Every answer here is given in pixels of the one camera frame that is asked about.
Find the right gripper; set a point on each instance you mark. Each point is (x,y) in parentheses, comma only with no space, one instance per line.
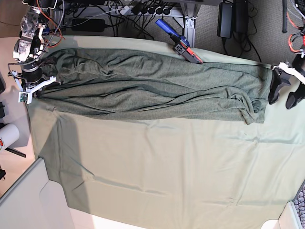
(32,75)

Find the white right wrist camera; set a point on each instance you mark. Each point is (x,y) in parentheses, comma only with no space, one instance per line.
(26,96)

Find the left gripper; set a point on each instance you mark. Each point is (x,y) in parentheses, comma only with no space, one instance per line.
(278,82)

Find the white paper roll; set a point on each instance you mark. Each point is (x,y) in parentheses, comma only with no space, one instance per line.
(9,134)

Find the aluminium frame post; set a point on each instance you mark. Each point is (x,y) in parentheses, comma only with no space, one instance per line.
(190,11)

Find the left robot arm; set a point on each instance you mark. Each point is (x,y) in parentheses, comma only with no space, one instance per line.
(282,72)

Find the black power brick, left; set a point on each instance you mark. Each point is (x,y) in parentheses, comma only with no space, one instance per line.
(93,25)

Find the green T-shirt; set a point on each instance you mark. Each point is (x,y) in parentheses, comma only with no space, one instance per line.
(114,84)

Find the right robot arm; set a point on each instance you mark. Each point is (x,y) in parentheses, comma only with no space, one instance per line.
(37,30)

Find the blue orange clamp, middle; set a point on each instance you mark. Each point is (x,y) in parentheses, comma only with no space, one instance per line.
(181,45)

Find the light green table cloth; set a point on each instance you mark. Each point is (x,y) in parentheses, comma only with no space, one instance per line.
(174,172)

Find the black power adapter,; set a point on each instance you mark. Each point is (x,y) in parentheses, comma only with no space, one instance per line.
(240,13)
(224,28)

